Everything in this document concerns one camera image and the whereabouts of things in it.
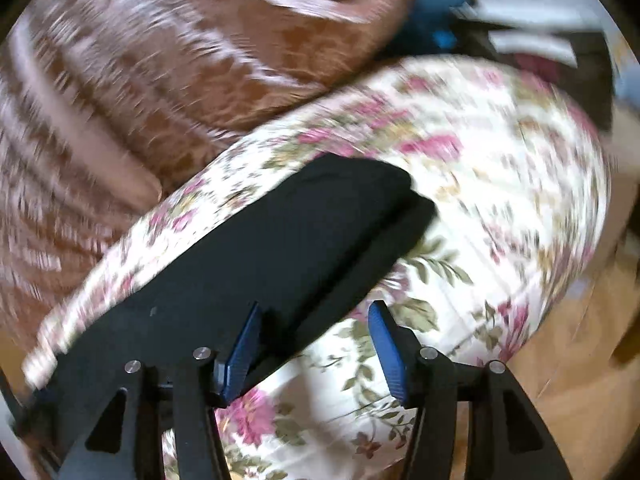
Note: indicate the floral bed sheet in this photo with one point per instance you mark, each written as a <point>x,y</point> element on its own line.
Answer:
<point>450,185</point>

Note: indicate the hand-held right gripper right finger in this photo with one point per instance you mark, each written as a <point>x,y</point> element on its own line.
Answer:
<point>389,345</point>

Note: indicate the black pants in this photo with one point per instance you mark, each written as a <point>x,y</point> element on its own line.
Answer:
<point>280,265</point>

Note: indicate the blue plastic object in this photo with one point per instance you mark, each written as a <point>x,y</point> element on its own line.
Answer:
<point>435,15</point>

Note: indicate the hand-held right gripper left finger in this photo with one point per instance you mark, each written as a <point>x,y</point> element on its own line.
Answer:
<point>240,355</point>

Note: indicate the brown floral curtain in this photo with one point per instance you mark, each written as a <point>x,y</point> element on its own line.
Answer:
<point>150,70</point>

